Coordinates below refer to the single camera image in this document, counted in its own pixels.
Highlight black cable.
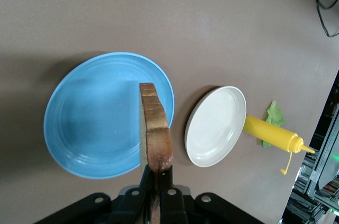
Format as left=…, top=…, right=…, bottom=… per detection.
left=313, top=0, right=339, bottom=38

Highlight yellow squeeze bottle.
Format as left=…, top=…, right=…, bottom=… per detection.
left=243, top=114, right=316, bottom=176

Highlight blue plate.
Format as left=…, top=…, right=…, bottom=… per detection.
left=43, top=51, right=175, bottom=180

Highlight cream plate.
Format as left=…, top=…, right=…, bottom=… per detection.
left=184, top=85, right=247, bottom=168

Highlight green lettuce leaf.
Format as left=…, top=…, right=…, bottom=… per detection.
left=261, top=100, right=287, bottom=148

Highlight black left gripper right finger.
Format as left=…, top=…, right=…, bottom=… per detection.
left=160, top=165, right=265, bottom=224

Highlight brown toast slice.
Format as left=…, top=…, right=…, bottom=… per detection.
left=139, top=83, right=175, bottom=224

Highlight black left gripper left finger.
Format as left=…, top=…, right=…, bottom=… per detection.
left=34, top=166, right=150, bottom=224

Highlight aluminium frame rack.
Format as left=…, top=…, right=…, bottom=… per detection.
left=282, top=70, right=339, bottom=224

